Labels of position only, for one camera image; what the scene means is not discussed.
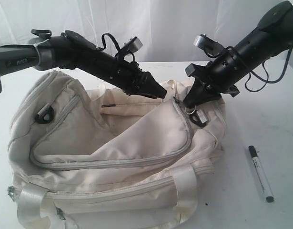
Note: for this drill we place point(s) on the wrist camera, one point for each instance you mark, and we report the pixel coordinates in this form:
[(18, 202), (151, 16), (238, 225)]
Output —
[(133, 45), (203, 42)]

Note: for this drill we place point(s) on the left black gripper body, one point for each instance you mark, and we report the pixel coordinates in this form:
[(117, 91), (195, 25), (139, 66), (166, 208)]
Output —
[(128, 77)]

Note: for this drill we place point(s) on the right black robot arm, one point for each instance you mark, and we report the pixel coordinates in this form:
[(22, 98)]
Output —
[(272, 35)]

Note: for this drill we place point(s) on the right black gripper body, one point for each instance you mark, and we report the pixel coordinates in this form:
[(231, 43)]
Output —
[(221, 74)]

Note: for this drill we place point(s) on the white marker black cap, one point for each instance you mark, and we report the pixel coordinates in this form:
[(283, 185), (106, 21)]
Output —
[(261, 175)]

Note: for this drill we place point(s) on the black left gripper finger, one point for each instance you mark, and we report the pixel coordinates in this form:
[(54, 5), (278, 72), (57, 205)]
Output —
[(149, 87)]

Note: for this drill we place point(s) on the white background curtain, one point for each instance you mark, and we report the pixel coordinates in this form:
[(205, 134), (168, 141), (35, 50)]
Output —
[(167, 28)]

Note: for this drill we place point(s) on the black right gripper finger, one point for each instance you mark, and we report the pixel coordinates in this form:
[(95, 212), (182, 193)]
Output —
[(199, 94)]

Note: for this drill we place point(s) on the cream white duffel bag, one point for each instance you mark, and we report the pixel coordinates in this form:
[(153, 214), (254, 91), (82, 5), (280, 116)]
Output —
[(102, 159)]

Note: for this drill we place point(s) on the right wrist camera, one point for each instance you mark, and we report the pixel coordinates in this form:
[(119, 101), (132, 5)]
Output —
[(203, 42)]

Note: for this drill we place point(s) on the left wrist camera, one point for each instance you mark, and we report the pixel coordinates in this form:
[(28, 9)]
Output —
[(133, 45)]

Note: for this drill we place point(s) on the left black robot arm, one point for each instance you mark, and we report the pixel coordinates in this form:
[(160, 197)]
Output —
[(70, 50)]

